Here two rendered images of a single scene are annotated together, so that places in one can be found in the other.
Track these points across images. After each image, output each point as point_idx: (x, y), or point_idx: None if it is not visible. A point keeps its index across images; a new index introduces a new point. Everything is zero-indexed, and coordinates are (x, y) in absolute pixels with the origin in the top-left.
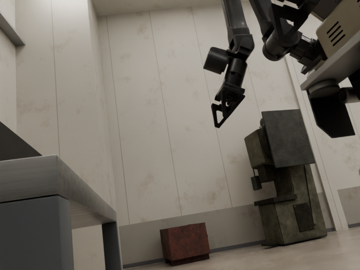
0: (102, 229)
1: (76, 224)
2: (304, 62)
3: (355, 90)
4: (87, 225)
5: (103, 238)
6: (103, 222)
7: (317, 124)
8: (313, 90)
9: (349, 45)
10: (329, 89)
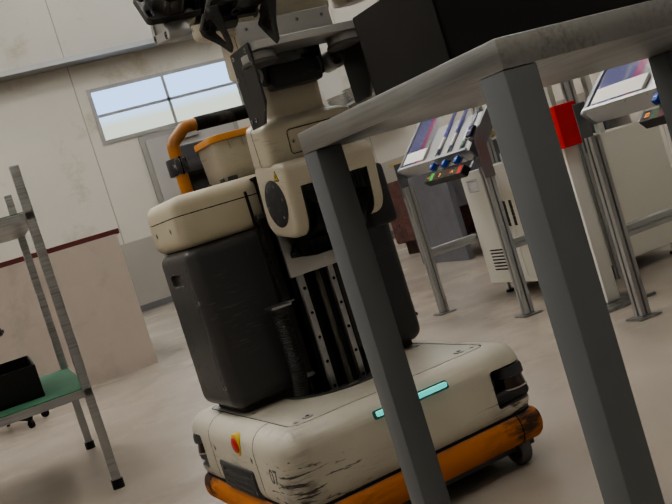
0: (343, 153)
1: (466, 106)
2: (172, 7)
3: (275, 74)
4: (374, 132)
5: (349, 171)
6: (399, 127)
7: (266, 99)
8: (268, 55)
9: (342, 26)
10: (275, 61)
